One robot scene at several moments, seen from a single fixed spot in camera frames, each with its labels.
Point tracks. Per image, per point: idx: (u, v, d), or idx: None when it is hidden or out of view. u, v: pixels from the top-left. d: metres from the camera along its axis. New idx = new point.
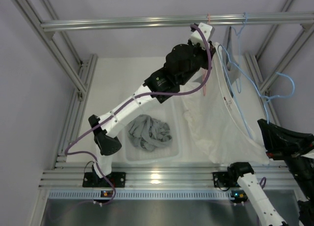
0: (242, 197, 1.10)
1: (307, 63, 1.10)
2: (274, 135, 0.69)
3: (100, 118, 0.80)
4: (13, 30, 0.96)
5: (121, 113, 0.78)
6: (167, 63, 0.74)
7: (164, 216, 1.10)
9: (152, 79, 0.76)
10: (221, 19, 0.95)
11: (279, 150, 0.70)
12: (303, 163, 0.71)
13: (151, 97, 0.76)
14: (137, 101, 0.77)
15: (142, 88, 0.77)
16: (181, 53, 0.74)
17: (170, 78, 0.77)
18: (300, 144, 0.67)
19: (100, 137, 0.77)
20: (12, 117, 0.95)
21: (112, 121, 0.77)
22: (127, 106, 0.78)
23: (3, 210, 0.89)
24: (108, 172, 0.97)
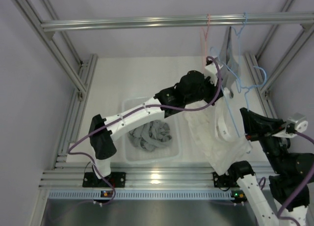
0: (242, 197, 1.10)
1: (307, 63, 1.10)
2: (250, 119, 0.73)
3: (106, 118, 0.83)
4: (13, 30, 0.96)
5: (129, 117, 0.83)
6: (179, 83, 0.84)
7: (164, 216, 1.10)
9: (162, 94, 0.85)
10: (221, 19, 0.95)
11: (255, 131, 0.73)
12: (274, 142, 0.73)
13: (160, 109, 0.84)
14: (146, 111, 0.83)
15: (152, 99, 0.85)
16: (195, 76, 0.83)
17: (178, 97, 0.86)
18: (271, 126, 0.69)
19: (104, 138, 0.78)
20: (12, 117, 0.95)
21: (119, 123, 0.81)
22: (136, 113, 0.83)
23: (3, 210, 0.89)
24: (107, 174, 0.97)
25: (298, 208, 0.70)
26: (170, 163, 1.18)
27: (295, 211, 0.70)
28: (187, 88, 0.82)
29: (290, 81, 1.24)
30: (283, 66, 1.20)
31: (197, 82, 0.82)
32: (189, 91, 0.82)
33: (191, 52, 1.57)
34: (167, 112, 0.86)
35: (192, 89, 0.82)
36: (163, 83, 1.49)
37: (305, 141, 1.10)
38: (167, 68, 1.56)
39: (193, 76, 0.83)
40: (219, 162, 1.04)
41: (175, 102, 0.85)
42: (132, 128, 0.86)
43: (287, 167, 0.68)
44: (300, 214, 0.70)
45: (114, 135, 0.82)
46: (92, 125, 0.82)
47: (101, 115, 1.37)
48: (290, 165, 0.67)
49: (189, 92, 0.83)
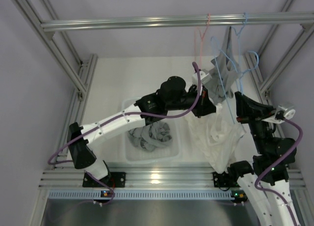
0: (242, 197, 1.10)
1: (307, 63, 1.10)
2: (244, 102, 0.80)
3: (83, 127, 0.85)
4: (13, 29, 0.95)
5: (106, 126, 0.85)
6: (160, 90, 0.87)
7: (164, 216, 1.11)
9: (144, 101, 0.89)
10: (220, 18, 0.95)
11: (246, 115, 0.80)
12: (262, 126, 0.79)
13: (141, 117, 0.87)
14: (126, 118, 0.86)
15: (132, 107, 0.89)
16: (175, 82, 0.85)
17: (159, 103, 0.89)
18: (262, 111, 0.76)
19: (79, 148, 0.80)
20: (12, 117, 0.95)
21: (96, 132, 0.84)
22: (114, 121, 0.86)
23: (3, 210, 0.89)
24: (104, 175, 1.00)
25: (281, 183, 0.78)
26: (170, 163, 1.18)
27: (277, 185, 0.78)
28: (168, 94, 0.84)
29: (290, 81, 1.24)
30: (283, 66, 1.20)
31: (175, 89, 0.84)
32: (170, 97, 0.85)
33: (191, 52, 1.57)
34: (146, 120, 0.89)
35: (172, 96, 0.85)
36: None
37: (304, 141, 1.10)
38: (167, 68, 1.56)
39: (173, 83, 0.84)
40: (218, 160, 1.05)
41: (156, 109, 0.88)
42: (112, 135, 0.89)
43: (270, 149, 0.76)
44: (283, 189, 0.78)
45: (91, 144, 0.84)
46: (69, 133, 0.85)
47: (101, 115, 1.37)
48: (273, 146, 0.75)
49: (170, 98, 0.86)
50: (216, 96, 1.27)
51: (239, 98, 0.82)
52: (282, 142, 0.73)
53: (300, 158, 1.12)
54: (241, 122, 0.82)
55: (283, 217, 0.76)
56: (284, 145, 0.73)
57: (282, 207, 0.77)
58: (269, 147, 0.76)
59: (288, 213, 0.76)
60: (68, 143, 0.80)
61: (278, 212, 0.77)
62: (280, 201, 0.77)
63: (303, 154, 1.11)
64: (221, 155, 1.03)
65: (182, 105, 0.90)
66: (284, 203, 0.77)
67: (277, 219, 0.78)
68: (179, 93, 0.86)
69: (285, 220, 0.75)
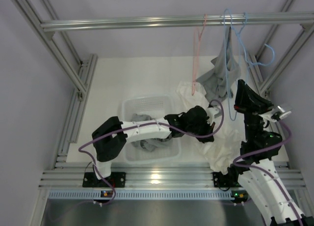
0: (242, 197, 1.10)
1: (307, 63, 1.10)
2: (245, 94, 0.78)
3: (123, 122, 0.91)
4: (13, 29, 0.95)
5: (144, 127, 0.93)
6: (187, 114, 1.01)
7: (164, 216, 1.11)
9: (171, 118, 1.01)
10: (218, 19, 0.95)
11: (244, 105, 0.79)
12: (257, 118, 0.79)
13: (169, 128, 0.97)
14: (158, 127, 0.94)
15: (163, 119, 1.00)
16: (201, 112, 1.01)
17: (182, 124, 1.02)
18: (260, 106, 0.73)
19: (118, 139, 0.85)
20: (12, 116, 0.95)
21: (135, 129, 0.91)
22: (149, 125, 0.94)
23: (3, 210, 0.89)
24: (107, 175, 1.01)
25: (266, 162, 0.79)
26: (170, 163, 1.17)
27: (262, 164, 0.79)
28: (194, 120, 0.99)
29: (290, 81, 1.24)
30: (283, 67, 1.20)
31: (201, 116, 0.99)
32: (194, 122, 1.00)
33: (191, 52, 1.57)
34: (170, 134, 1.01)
35: (196, 121, 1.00)
36: (163, 83, 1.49)
37: (304, 141, 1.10)
38: (168, 69, 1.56)
39: (200, 111, 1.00)
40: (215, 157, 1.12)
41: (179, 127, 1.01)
42: (141, 138, 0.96)
43: (257, 141, 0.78)
44: (269, 166, 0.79)
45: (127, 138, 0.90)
46: (107, 125, 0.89)
47: (101, 116, 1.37)
48: (259, 139, 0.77)
49: (193, 123, 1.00)
50: (216, 96, 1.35)
51: (241, 87, 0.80)
52: (271, 139, 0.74)
53: (300, 158, 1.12)
54: (238, 110, 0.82)
55: (274, 191, 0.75)
56: (272, 142, 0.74)
57: (271, 183, 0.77)
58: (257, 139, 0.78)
59: (276, 188, 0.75)
60: (111, 133, 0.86)
61: (268, 188, 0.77)
62: (267, 177, 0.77)
63: (303, 154, 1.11)
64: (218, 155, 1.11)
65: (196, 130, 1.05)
66: (271, 178, 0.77)
67: (269, 196, 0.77)
68: (201, 120, 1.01)
69: (275, 195, 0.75)
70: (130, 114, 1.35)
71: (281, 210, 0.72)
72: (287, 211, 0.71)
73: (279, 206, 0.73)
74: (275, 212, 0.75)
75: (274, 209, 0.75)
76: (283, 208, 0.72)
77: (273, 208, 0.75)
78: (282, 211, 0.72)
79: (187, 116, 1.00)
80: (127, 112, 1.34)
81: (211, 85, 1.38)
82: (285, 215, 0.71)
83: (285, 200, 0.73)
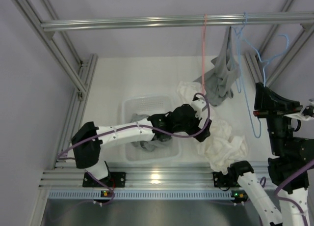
0: (242, 197, 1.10)
1: (308, 63, 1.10)
2: (267, 96, 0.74)
3: (99, 127, 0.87)
4: (13, 29, 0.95)
5: (121, 131, 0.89)
6: (173, 113, 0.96)
7: (164, 216, 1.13)
9: (155, 118, 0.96)
10: (219, 18, 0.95)
11: (266, 109, 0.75)
12: (282, 123, 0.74)
13: (151, 130, 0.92)
14: (139, 130, 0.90)
15: (145, 121, 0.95)
16: (188, 110, 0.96)
17: (168, 124, 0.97)
18: (286, 105, 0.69)
19: (92, 147, 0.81)
20: (12, 117, 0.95)
21: (111, 135, 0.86)
22: (128, 129, 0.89)
23: (3, 210, 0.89)
24: (104, 176, 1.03)
25: (299, 190, 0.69)
26: (170, 163, 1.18)
27: (295, 193, 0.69)
28: (179, 119, 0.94)
29: (291, 81, 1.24)
30: (284, 66, 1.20)
31: (187, 116, 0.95)
32: (180, 122, 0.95)
33: (191, 52, 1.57)
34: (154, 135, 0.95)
35: (182, 121, 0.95)
36: (163, 83, 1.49)
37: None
38: (167, 69, 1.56)
39: (186, 110, 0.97)
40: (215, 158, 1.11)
41: (165, 128, 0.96)
42: (120, 142, 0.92)
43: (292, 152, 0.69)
44: (300, 197, 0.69)
45: (104, 145, 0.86)
46: (82, 131, 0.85)
47: (101, 116, 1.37)
48: (294, 148, 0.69)
49: (180, 123, 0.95)
50: (216, 96, 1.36)
51: (260, 90, 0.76)
52: (307, 145, 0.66)
53: None
54: (259, 116, 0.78)
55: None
56: (309, 146, 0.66)
57: (297, 216, 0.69)
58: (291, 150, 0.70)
59: (301, 223, 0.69)
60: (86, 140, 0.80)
61: (291, 221, 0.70)
62: (296, 210, 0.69)
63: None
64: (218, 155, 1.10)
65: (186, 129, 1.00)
66: (299, 212, 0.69)
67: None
68: (188, 120, 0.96)
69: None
70: (130, 114, 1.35)
71: None
72: None
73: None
74: None
75: None
76: None
77: None
78: None
79: (172, 116, 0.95)
80: (127, 112, 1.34)
81: (211, 85, 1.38)
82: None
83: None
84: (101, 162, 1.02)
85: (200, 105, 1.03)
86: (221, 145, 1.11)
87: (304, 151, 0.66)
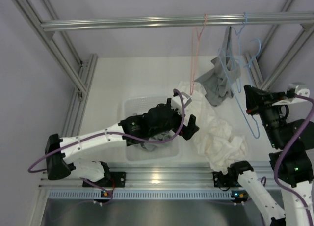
0: (242, 197, 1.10)
1: (308, 63, 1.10)
2: (254, 93, 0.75)
3: (63, 139, 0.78)
4: (13, 28, 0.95)
5: (87, 142, 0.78)
6: (147, 114, 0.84)
7: (164, 216, 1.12)
9: (128, 122, 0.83)
10: (219, 18, 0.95)
11: (255, 104, 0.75)
12: (274, 114, 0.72)
13: (122, 137, 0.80)
14: (107, 137, 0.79)
15: (115, 127, 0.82)
16: (164, 110, 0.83)
17: (143, 127, 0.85)
18: (272, 95, 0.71)
19: (55, 161, 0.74)
20: (12, 117, 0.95)
21: (75, 147, 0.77)
22: (95, 138, 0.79)
23: (3, 210, 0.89)
24: (98, 178, 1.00)
25: (302, 184, 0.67)
26: (170, 163, 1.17)
27: (298, 187, 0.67)
28: (154, 121, 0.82)
29: (291, 81, 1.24)
30: (284, 66, 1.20)
31: (163, 117, 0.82)
32: (155, 124, 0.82)
33: (191, 52, 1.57)
34: (128, 140, 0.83)
35: (158, 123, 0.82)
36: (163, 83, 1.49)
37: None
38: (167, 69, 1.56)
39: (162, 110, 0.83)
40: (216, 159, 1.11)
41: (140, 132, 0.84)
42: (90, 152, 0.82)
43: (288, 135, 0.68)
44: (304, 191, 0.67)
45: (67, 158, 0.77)
46: (47, 145, 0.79)
47: (101, 116, 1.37)
48: (288, 132, 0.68)
49: (156, 125, 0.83)
50: (216, 96, 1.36)
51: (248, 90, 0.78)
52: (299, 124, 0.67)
53: None
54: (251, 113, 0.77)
55: (300, 220, 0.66)
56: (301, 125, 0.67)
57: (300, 211, 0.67)
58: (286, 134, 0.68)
59: (305, 217, 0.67)
60: (47, 155, 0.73)
61: (294, 215, 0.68)
62: (299, 204, 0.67)
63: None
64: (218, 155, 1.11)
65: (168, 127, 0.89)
66: (303, 207, 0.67)
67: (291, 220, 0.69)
68: (166, 121, 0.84)
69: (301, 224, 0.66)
70: (130, 114, 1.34)
71: None
72: None
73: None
74: None
75: None
76: None
77: None
78: None
79: (147, 118, 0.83)
80: (127, 112, 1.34)
81: (211, 85, 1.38)
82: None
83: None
84: (95, 167, 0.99)
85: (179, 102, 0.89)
86: (221, 145, 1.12)
87: (297, 129, 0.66)
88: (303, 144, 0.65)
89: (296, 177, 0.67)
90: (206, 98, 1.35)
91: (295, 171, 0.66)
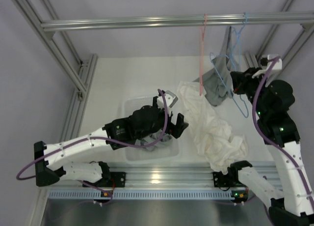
0: (242, 197, 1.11)
1: (308, 63, 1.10)
2: (238, 73, 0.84)
3: (47, 147, 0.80)
4: (13, 29, 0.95)
5: (69, 148, 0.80)
6: (132, 117, 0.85)
7: (164, 216, 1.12)
9: (113, 126, 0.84)
10: (219, 18, 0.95)
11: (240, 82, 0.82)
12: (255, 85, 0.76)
13: (106, 141, 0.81)
14: (90, 143, 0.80)
15: (99, 131, 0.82)
16: (148, 113, 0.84)
17: (129, 129, 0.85)
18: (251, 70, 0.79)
19: (39, 169, 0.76)
20: (13, 117, 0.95)
21: (58, 154, 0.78)
22: (78, 144, 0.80)
23: (3, 210, 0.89)
24: (97, 178, 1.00)
25: (290, 145, 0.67)
26: (170, 163, 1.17)
27: (287, 147, 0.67)
28: (139, 124, 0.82)
29: (291, 81, 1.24)
30: (283, 66, 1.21)
31: (148, 120, 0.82)
32: (140, 127, 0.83)
33: (191, 52, 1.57)
34: (112, 145, 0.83)
35: (143, 126, 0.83)
36: (163, 83, 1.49)
37: (308, 141, 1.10)
38: (167, 69, 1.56)
39: (146, 113, 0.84)
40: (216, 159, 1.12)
41: (125, 135, 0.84)
42: (75, 158, 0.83)
43: (268, 97, 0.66)
44: (294, 151, 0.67)
45: (53, 165, 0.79)
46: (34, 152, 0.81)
47: (101, 116, 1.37)
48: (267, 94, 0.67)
49: (141, 127, 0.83)
50: (216, 96, 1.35)
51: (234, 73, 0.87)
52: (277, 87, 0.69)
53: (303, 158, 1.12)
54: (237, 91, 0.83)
55: (294, 183, 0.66)
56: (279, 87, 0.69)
57: (293, 172, 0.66)
58: (266, 96, 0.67)
59: (298, 178, 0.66)
60: (31, 162, 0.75)
61: (287, 177, 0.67)
62: (290, 164, 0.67)
63: (307, 154, 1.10)
64: (218, 155, 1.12)
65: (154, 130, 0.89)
66: (294, 167, 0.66)
67: (286, 184, 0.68)
68: (150, 124, 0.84)
69: (296, 186, 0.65)
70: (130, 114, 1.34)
71: (298, 203, 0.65)
72: (304, 205, 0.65)
73: (297, 199, 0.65)
74: (287, 202, 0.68)
75: (288, 197, 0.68)
76: (300, 201, 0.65)
77: (288, 198, 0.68)
78: (299, 203, 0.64)
79: (132, 121, 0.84)
80: (127, 112, 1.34)
81: (211, 85, 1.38)
82: (300, 208, 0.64)
83: (305, 193, 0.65)
84: (90, 168, 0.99)
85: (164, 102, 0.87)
86: (221, 145, 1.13)
87: (273, 87, 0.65)
88: (281, 101, 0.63)
89: (283, 137, 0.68)
90: (206, 98, 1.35)
91: (280, 132, 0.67)
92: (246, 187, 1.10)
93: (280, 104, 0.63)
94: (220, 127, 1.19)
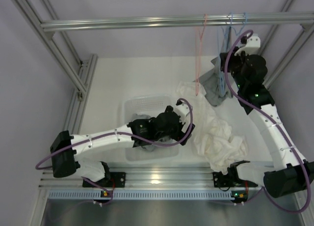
0: (242, 197, 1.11)
1: (309, 63, 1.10)
2: None
3: (74, 136, 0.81)
4: (13, 29, 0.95)
5: (98, 140, 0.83)
6: (156, 118, 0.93)
7: (164, 216, 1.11)
9: (136, 124, 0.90)
10: (218, 19, 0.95)
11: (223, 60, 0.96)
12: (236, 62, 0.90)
13: (131, 138, 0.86)
14: (117, 137, 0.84)
15: (125, 127, 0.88)
16: (172, 117, 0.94)
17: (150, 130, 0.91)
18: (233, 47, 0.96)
19: (65, 157, 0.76)
20: (13, 116, 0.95)
21: (87, 144, 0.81)
22: (106, 137, 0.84)
23: (3, 210, 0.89)
24: (100, 178, 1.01)
25: (268, 107, 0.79)
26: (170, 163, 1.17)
27: (265, 109, 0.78)
28: (164, 123, 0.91)
29: (291, 81, 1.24)
30: (283, 66, 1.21)
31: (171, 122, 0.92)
32: (163, 127, 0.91)
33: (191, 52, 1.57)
34: (135, 142, 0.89)
35: (167, 126, 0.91)
36: (162, 83, 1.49)
37: (308, 142, 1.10)
38: (167, 69, 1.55)
39: (170, 116, 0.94)
40: (217, 161, 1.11)
41: (146, 134, 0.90)
42: (98, 151, 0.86)
43: (246, 70, 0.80)
44: (271, 112, 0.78)
45: (77, 155, 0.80)
46: (56, 141, 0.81)
47: (101, 116, 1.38)
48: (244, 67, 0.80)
49: (163, 128, 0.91)
50: (216, 96, 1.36)
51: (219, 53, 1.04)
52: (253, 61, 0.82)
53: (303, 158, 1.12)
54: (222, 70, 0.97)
55: (275, 138, 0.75)
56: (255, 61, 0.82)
57: (273, 128, 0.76)
58: (243, 70, 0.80)
59: (278, 134, 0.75)
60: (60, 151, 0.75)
61: (269, 134, 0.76)
62: (269, 123, 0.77)
63: (307, 154, 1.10)
64: (219, 156, 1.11)
65: (174, 131, 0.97)
66: (273, 124, 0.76)
67: (270, 143, 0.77)
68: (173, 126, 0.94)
69: (277, 142, 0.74)
70: (130, 114, 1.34)
71: (283, 155, 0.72)
72: (289, 157, 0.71)
73: (280, 153, 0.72)
74: (275, 160, 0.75)
75: (275, 154, 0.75)
76: (284, 154, 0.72)
77: (274, 155, 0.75)
78: (283, 155, 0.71)
79: (156, 122, 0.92)
80: (127, 112, 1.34)
81: (211, 85, 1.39)
82: (285, 160, 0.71)
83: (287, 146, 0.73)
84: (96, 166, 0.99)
85: (184, 109, 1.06)
86: (221, 145, 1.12)
87: (248, 60, 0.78)
88: (255, 71, 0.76)
89: (260, 102, 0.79)
90: (206, 98, 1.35)
91: (256, 98, 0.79)
92: (246, 187, 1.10)
93: (255, 74, 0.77)
94: (220, 127, 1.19)
